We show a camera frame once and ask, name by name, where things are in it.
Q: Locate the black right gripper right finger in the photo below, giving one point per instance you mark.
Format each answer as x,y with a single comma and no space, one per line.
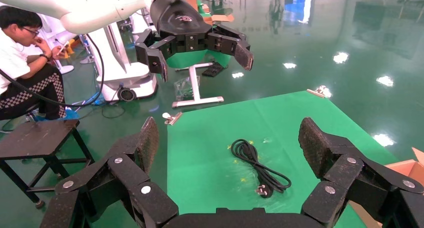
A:
344,170

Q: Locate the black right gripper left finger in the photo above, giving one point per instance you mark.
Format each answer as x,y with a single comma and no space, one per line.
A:
127,168

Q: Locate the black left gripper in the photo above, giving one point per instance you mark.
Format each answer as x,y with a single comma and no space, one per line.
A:
179,19

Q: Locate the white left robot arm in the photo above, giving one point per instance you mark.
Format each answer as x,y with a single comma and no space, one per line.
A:
82,8

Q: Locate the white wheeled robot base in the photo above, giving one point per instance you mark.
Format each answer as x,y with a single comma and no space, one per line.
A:
116,64

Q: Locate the open brown cardboard box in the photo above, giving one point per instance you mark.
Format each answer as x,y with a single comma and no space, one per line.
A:
407,168

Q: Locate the green table cloth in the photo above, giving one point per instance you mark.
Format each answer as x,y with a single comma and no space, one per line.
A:
215,173
185,59

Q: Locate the small black floor mat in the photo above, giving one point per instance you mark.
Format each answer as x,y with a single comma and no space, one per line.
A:
213,70

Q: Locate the clear plastic bag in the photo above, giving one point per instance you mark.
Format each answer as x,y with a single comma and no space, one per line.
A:
185,87

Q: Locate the white metal table leg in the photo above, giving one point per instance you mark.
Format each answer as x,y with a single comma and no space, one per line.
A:
195,87

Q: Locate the brown cardboard carton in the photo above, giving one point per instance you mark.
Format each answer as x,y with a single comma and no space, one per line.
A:
221,18

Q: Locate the silver binder clip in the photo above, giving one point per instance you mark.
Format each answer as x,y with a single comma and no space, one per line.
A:
316,93
173,118

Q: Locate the dark square stool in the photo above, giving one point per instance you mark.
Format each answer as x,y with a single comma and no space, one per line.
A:
36,137

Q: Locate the white machine with round base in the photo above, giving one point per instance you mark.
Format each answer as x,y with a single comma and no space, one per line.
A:
64,68

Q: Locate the seated person in white shirt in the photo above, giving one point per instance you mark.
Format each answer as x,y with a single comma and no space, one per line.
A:
13,57

